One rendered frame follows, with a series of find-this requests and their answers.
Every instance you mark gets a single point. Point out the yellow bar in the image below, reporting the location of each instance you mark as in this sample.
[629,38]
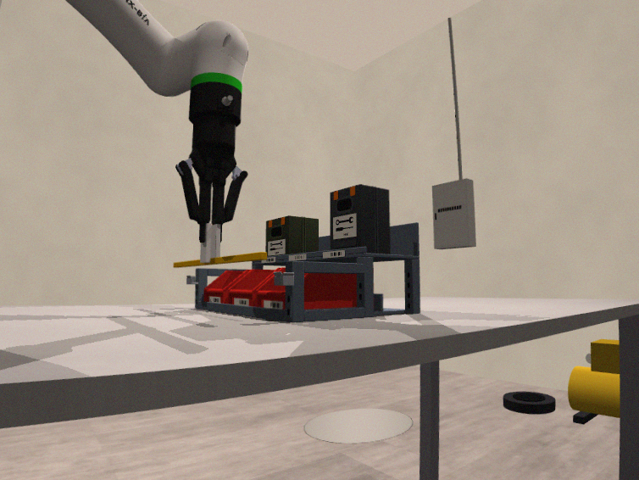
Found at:
[225,259]

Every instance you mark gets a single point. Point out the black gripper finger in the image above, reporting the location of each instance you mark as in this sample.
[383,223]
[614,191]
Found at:
[199,212]
[221,214]

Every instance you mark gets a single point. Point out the dark grey metal rack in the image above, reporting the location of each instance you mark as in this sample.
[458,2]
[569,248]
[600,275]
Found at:
[405,246]

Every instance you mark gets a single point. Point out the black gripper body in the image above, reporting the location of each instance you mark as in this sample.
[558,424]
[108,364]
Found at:
[213,136]

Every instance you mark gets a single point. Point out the black tool case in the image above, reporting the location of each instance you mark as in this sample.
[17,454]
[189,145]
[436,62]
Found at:
[360,217]

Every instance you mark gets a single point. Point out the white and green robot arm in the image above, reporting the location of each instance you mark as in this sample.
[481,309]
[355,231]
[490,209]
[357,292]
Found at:
[215,53]

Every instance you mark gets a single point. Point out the dark green tool case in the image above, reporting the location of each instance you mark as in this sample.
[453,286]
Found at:
[292,235]

